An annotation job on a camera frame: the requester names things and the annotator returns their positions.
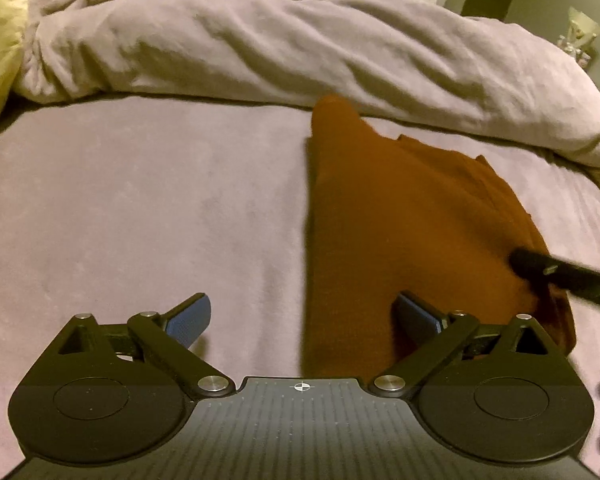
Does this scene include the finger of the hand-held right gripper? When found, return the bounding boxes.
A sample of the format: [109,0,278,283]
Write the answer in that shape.
[509,245,600,312]

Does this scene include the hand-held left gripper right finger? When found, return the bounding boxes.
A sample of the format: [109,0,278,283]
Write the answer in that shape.
[371,290,564,398]

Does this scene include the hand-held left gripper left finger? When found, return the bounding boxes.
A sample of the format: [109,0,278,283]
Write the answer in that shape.
[49,291,237,398]

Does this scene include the brown knit sweater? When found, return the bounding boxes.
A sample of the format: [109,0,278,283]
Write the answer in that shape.
[304,94,578,375]

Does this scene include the bed with grey sheet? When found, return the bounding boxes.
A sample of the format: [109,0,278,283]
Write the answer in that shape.
[0,90,600,480]

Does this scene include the pale bag on floor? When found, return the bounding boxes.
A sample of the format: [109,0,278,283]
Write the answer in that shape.
[556,6,600,69]

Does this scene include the grey crumpled duvet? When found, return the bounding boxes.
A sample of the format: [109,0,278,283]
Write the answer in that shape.
[12,0,600,194]

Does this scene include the yellow plush cushion with face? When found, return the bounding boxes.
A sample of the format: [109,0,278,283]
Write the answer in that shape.
[0,0,30,136]

